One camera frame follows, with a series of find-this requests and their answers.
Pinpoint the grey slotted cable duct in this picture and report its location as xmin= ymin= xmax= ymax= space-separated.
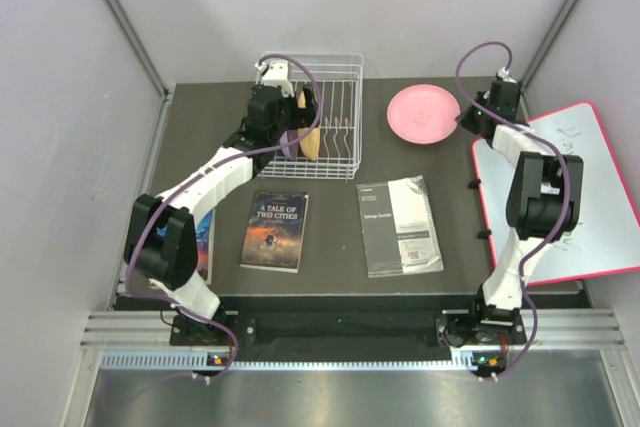
xmin=100 ymin=351 xmax=498 ymax=372

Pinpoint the white wire dish rack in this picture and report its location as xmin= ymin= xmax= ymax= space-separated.
xmin=256 ymin=51 xmax=364 ymax=181

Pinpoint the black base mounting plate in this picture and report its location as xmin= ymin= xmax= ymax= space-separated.
xmin=168 ymin=311 xmax=529 ymax=348

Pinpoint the aluminium frame rail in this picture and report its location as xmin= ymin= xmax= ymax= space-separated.
xmin=81 ymin=309 xmax=625 ymax=351

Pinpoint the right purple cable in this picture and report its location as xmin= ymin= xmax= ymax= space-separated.
xmin=455 ymin=41 xmax=574 ymax=381

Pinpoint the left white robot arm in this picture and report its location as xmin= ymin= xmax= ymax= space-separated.
xmin=123 ymin=82 xmax=323 ymax=344

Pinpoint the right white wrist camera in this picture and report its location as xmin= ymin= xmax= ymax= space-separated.
xmin=496 ymin=67 xmax=517 ymax=83

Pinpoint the Tale of Two Cities book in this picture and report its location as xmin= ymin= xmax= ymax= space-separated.
xmin=240 ymin=191 xmax=309 ymax=273

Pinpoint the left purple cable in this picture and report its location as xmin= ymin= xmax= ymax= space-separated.
xmin=122 ymin=54 xmax=326 ymax=381

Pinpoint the purple plate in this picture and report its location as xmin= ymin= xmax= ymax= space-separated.
xmin=279 ymin=130 xmax=298 ymax=161

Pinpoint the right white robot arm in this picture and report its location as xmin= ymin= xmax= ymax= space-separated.
xmin=457 ymin=72 xmax=584 ymax=343

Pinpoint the pink framed whiteboard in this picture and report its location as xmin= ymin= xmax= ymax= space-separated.
xmin=471 ymin=102 xmax=639 ymax=285

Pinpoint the orange plate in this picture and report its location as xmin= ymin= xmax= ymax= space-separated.
xmin=297 ymin=86 xmax=321 ymax=162

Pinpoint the pink plate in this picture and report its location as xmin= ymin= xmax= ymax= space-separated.
xmin=386 ymin=84 xmax=461 ymax=145

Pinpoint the blue fantasy cover book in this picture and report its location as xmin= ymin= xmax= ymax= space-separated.
xmin=195 ymin=210 xmax=215 ymax=285

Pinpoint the purple cable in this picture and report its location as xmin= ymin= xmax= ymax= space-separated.
xmin=122 ymin=54 xmax=326 ymax=381
xmin=455 ymin=41 xmax=574 ymax=381

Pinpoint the grey setup guide booklet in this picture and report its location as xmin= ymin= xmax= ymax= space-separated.
xmin=357 ymin=176 xmax=444 ymax=278

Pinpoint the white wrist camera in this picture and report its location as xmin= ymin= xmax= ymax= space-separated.
xmin=496 ymin=67 xmax=517 ymax=83
xmin=255 ymin=60 xmax=295 ymax=97

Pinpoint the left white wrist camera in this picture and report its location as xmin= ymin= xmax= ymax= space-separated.
xmin=255 ymin=60 xmax=295 ymax=97

